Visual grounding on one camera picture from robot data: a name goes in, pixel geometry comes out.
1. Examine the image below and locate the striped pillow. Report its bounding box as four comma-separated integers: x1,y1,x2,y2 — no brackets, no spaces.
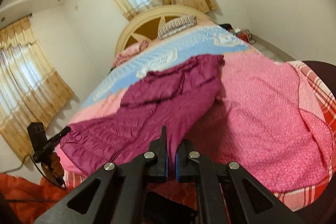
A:
157,15,197,39

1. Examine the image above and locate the dark cloth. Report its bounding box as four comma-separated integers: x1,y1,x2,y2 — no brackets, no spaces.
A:
218,23,235,32

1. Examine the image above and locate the magenta puffer jacket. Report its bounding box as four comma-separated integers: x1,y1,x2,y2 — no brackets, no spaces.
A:
60,54,225,177

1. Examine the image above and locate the pink folded floral quilt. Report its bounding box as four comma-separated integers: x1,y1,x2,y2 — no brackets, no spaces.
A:
113,40,149,67

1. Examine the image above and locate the dark curtain rod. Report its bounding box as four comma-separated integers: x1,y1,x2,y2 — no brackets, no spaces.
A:
0,13,33,30

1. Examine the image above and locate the person's left hand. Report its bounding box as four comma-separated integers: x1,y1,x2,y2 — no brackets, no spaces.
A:
42,153,65,185

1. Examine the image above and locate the small bedside box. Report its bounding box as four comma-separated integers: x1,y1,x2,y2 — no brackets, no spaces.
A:
237,29,252,42

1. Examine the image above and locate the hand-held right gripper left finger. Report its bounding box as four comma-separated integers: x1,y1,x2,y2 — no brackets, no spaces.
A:
34,126,168,224

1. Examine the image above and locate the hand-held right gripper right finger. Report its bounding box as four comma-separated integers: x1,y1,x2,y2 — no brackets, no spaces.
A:
175,139,305,224

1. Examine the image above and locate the red plaid sheet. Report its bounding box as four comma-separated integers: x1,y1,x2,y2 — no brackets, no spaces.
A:
273,60,336,211

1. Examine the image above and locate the orange cloth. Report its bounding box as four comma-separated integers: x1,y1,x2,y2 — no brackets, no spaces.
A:
0,173,76,224

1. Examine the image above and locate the pink and blue printed blanket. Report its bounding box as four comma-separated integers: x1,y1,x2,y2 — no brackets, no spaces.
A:
63,23,335,193

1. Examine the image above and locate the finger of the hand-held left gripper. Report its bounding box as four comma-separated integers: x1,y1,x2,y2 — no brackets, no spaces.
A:
51,126,71,146

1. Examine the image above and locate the cream wooden headboard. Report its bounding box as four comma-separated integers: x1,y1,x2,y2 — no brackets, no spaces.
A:
115,5,210,56

